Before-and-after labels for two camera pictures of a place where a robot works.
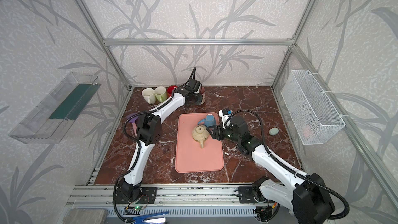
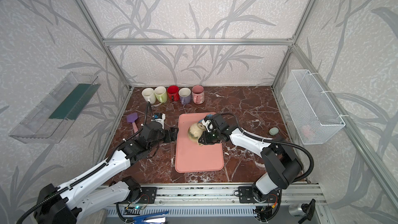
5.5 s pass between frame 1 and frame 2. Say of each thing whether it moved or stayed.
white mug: stayed
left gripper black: moved
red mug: stayed
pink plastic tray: stayed
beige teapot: moved
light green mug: stayed
